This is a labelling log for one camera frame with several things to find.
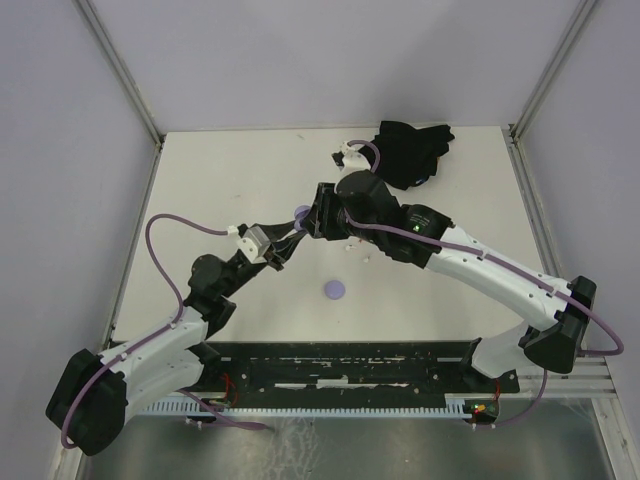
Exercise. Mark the aluminium frame rail right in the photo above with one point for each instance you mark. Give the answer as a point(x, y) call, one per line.
point(580, 19)

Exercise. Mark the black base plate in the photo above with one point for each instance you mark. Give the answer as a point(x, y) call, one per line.
point(355, 374)

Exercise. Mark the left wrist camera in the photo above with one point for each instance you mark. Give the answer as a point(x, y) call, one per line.
point(253, 243)

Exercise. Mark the purple charging case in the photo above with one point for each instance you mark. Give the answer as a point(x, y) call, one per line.
point(300, 214)
point(334, 289)

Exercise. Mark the aluminium frame rail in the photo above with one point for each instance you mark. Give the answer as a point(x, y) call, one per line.
point(97, 28)
point(580, 19)

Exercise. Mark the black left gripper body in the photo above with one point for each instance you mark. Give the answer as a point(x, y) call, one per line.
point(275, 257)

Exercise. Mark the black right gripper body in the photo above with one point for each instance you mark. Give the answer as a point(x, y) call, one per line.
point(329, 220)

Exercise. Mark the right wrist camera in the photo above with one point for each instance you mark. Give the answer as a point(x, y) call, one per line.
point(349, 159)

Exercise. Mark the aluminium frame rail left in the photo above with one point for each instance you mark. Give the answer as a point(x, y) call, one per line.
point(97, 28)

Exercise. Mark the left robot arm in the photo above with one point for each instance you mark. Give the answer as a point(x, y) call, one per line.
point(98, 393)

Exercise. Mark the blue-white cable duct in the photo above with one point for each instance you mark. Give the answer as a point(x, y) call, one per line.
point(454, 408)

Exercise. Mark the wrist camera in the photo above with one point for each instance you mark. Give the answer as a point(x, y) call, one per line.
point(349, 159)
point(253, 243)

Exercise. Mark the black cloth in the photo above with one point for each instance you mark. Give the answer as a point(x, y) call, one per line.
point(409, 156)

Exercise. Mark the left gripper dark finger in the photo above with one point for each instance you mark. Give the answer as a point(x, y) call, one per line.
point(262, 233)
point(287, 246)

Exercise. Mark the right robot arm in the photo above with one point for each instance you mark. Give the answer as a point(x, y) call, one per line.
point(554, 311)

